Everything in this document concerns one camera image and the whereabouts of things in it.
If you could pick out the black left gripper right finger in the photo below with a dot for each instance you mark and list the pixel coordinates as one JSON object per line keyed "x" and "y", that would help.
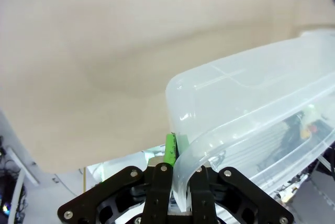
{"x": 206, "y": 195}

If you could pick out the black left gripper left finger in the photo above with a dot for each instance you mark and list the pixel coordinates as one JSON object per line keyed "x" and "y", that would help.
{"x": 161, "y": 190}

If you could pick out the large clear plastic bin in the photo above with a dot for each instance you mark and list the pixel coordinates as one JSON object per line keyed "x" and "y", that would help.
{"x": 251, "y": 98}

